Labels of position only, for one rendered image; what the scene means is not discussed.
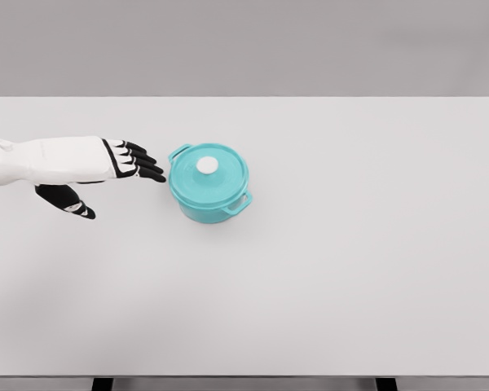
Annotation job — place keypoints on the teal pot lid white knob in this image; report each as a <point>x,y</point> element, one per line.
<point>208,175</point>

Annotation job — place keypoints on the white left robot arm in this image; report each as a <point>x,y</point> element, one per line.
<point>2,163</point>

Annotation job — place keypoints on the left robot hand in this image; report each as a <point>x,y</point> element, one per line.
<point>73,161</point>

